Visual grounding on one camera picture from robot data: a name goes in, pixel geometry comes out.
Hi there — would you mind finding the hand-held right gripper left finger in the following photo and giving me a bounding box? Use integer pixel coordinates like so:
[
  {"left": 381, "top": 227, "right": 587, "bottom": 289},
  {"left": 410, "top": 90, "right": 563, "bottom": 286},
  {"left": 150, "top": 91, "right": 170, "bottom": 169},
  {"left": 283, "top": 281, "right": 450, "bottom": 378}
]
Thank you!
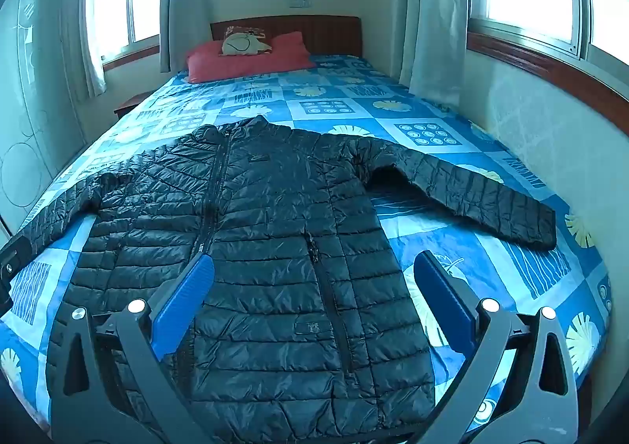
[{"left": 46, "top": 254, "right": 217, "bottom": 444}]

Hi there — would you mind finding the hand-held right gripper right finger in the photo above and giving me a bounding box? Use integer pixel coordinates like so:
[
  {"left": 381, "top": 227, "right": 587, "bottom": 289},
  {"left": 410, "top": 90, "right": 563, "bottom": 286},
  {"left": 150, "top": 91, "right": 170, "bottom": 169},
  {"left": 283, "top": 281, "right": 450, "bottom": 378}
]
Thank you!
[{"left": 414, "top": 250, "right": 581, "bottom": 444}]

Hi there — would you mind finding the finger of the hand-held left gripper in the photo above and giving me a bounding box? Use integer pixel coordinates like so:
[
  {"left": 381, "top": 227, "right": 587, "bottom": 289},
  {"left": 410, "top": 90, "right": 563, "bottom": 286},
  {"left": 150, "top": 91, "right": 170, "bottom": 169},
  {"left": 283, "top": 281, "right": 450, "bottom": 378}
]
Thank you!
[{"left": 0, "top": 232, "right": 31, "bottom": 313}]

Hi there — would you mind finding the black puffer jacket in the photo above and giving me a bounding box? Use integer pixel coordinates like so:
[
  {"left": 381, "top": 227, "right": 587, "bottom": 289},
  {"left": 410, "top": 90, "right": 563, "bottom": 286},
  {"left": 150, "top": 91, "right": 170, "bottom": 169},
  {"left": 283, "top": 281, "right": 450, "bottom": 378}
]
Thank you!
[{"left": 20, "top": 114, "right": 558, "bottom": 444}]

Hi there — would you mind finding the bed with blue patterned sheet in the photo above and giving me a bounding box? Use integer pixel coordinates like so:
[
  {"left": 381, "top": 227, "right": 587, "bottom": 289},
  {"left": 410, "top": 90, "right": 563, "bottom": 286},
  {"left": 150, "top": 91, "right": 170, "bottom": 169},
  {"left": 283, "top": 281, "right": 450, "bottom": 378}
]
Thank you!
[{"left": 0, "top": 53, "right": 612, "bottom": 425}]

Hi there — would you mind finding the pale wardrobe with line pattern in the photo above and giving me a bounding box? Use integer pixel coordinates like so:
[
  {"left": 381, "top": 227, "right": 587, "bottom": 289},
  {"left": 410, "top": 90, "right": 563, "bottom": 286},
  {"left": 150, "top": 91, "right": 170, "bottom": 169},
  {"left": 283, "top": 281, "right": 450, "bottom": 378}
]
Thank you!
[{"left": 0, "top": 0, "right": 85, "bottom": 238}]

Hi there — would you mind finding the wooden nightstand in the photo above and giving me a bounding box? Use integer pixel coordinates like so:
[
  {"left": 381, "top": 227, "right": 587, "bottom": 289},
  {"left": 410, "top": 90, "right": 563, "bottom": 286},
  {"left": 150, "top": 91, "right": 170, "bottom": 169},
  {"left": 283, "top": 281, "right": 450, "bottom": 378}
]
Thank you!
[{"left": 114, "top": 97, "right": 148, "bottom": 119}]

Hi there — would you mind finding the red pillow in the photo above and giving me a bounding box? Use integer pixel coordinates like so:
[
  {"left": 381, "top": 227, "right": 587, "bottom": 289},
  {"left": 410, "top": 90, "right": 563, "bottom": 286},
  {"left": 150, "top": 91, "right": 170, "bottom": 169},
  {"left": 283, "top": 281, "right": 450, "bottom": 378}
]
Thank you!
[{"left": 186, "top": 31, "right": 318, "bottom": 84}]

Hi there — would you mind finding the wooden window sill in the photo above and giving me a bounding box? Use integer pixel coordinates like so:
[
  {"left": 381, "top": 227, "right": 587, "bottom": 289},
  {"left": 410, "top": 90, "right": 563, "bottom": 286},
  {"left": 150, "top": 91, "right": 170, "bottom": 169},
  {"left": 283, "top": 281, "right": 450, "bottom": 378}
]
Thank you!
[
  {"left": 103, "top": 45, "right": 161, "bottom": 72},
  {"left": 466, "top": 31, "right": 629, "bottom": 130}
]

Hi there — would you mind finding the small printed cushion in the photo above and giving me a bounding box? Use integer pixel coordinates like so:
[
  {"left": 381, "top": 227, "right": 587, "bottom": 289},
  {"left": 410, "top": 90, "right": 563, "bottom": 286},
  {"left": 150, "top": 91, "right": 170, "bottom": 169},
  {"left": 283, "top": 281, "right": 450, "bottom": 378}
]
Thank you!
[{"left": 222, "top": 26, "right": 273, "bottom": 56}]

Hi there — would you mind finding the wooden headboard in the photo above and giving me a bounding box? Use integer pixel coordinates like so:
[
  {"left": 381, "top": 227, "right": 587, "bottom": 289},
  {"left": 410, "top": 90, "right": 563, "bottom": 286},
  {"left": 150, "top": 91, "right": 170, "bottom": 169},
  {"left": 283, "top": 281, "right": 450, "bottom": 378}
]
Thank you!
[{"left": 210, "top": 15, "right": 363, "bottom": 56}]

